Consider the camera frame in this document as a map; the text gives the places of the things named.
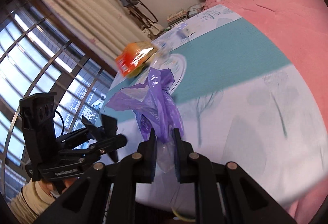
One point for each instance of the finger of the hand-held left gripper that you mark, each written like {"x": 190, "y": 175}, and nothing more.
{"x": 107, "y": 145}
{"x": 109, "y": 124}

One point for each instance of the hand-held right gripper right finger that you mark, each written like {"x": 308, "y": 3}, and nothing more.
{"x": 184, "y": 162}

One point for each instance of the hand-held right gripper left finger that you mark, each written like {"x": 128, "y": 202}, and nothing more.
{"x": 147, "y": 162}

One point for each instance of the purple plastic bag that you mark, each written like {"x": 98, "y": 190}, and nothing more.
{"x": 158, "y": 106}

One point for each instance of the orange snack packet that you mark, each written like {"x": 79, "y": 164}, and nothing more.
{"x": 133, "y": 56}

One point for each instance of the beige small box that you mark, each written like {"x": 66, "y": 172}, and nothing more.
{"x": 185, "y": 31}

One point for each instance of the person's left forearm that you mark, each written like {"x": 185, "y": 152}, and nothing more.
{"x": 25, "y": 203}

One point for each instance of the person's left hand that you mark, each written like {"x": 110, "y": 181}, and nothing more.
{"x": 60, "y": 186}

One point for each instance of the metal window grille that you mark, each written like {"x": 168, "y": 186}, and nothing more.
{"x": 38, "y": 60}

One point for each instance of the cream curtain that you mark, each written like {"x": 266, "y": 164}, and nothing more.
{"x": 76, "y": 16}

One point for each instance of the stack of books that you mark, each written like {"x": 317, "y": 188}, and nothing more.
{"x": 179, "y": 17}

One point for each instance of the pink blanket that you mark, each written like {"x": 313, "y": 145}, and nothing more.
{"x": 281, "y": 21}

